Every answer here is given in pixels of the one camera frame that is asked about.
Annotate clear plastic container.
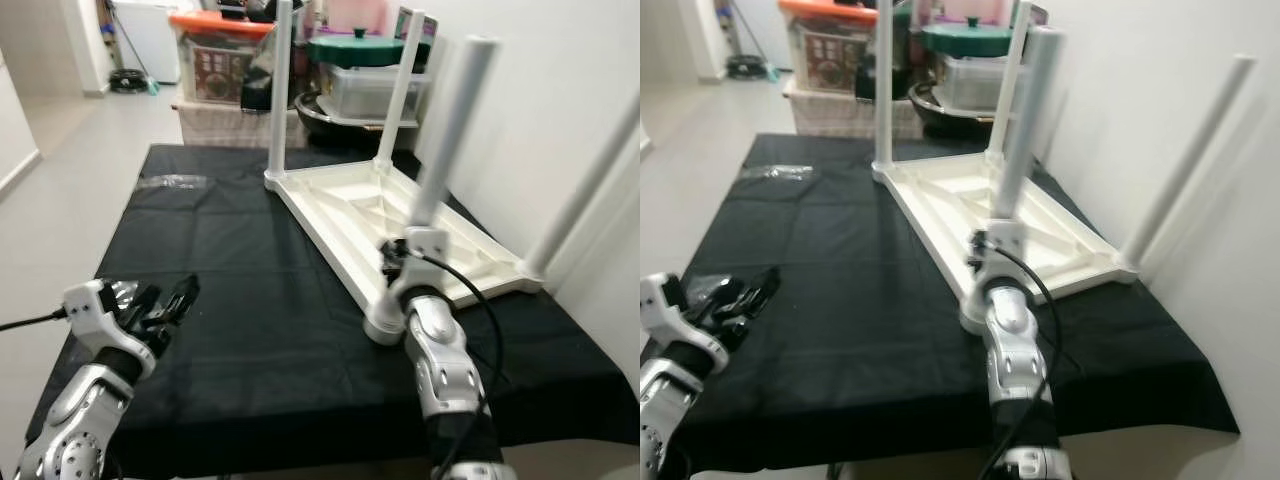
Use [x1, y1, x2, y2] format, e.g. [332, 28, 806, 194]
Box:
[938, 55, 1011, 111]
[328, 65, 431, 121]

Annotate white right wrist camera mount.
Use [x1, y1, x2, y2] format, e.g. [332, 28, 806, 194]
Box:
[400, 227, 449, 296]
[980, 220, 1026, 291]

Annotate teal head broom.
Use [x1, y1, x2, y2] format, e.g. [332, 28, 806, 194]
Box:
[735, 0, 778, 83]
[120, 0, 161, 96]

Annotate white appliance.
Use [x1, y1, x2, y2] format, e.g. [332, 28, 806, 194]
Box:
[110, 0, 186, 83]

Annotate orange-lid storage box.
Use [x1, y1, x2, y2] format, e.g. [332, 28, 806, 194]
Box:
[778, 0, 876, 93]
[168, 8, 276, 106]

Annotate black tablecloth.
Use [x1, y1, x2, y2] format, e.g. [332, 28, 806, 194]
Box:
[25, 143, 641, 451]
[670, 133, 1241, 471]

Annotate black wok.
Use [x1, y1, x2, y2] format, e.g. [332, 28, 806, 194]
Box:
[908, 82, 1006, 139]
[295, 92, 426, 149]

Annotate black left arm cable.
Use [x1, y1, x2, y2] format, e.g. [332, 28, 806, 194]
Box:
[0, 312, 71, 333]

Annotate patterned cloth covered stand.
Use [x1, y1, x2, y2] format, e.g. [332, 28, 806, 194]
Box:
[175, 100, 306, 149]
[785, 88, 921, 139]

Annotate green pot lid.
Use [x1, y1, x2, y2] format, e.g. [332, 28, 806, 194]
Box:
[922, 18, 1016, 58]
[308, 28, 431, 69]

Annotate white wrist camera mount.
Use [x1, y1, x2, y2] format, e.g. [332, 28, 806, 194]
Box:
[62, 280, 159, 356]
[980, 220, 1026, 291]
[640, 272, 729, 371]
[400, 227, 449, 296]

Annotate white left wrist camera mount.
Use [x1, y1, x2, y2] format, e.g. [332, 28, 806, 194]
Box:
[62, 280, 159, 356]
[640, 272, 729, 371]

